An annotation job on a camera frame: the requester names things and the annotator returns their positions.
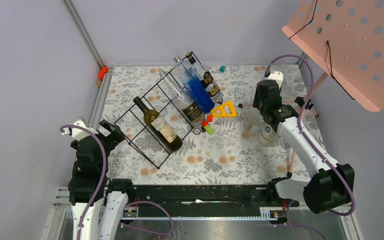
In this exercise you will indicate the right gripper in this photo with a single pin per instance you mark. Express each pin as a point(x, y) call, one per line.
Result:
point(256, 103)

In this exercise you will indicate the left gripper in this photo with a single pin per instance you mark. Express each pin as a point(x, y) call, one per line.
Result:
point(116, 136)

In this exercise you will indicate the short clear glass bottle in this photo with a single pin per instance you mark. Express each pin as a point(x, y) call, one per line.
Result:
point(252, 120)

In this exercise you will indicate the black wire wine rack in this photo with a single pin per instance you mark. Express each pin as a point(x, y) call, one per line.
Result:
point(140, 137)

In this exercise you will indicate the clear bottle black cap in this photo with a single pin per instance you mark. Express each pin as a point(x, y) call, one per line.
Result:
point(267, 136)

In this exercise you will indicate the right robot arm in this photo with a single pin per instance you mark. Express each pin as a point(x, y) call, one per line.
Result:
point(331, 184)

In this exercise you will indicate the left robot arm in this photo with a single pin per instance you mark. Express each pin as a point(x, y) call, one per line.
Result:
point(97, 202)

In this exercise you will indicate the dark green wine bottle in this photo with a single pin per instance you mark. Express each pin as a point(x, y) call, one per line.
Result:
point(159, 126)

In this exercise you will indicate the clear bottle gold label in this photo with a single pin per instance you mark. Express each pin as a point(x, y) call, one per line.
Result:
point(206, 78)

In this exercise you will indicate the blue triangular bottle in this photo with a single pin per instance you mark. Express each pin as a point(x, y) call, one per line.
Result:
point(188, 76)

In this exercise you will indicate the clear bottle black label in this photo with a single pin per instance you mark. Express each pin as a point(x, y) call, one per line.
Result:
point(183, 101)

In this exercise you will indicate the yellow triangle block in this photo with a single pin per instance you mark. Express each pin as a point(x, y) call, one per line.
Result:
point(225, 110)

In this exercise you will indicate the floral table mat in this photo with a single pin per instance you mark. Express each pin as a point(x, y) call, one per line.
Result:
point(229, 156)

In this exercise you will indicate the teal cube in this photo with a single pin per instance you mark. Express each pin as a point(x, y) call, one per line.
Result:
point(222, 68)

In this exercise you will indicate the green block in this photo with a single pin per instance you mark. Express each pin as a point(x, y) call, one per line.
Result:
point(209, 129)

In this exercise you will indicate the orange clip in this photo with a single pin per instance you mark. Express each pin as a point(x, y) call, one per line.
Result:
point(102, 72)

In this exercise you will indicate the pink music stand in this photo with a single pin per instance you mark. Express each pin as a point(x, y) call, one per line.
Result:
point(344, 40)

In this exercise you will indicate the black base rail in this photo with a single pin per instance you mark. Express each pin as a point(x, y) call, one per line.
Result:
point(200, 201)

